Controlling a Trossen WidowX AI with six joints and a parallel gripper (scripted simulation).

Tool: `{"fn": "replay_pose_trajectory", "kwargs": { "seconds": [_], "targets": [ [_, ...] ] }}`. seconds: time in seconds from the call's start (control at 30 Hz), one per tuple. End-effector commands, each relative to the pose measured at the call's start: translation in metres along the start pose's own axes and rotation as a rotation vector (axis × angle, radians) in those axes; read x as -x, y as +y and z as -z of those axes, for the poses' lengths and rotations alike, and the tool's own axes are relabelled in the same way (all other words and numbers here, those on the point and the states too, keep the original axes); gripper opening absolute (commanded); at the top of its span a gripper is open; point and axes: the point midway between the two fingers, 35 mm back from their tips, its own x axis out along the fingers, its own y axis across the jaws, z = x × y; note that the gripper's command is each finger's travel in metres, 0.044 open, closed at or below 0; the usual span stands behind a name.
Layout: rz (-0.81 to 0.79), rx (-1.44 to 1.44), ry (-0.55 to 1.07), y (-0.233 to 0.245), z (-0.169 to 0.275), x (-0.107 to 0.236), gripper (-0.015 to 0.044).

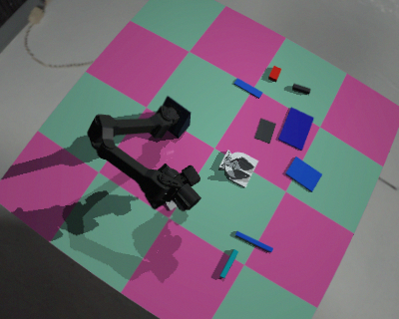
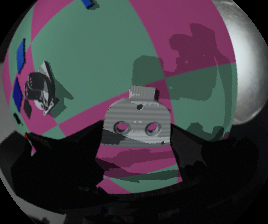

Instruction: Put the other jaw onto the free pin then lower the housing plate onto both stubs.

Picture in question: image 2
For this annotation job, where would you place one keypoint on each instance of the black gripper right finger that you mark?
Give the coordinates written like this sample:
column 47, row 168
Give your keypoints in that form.
column 193, row 154

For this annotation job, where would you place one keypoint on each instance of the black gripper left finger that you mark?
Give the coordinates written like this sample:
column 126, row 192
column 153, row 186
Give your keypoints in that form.
column 75, row 153

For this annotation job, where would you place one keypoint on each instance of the blue rectangular bar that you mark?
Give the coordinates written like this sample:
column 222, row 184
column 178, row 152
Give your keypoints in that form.
column 87, row 3

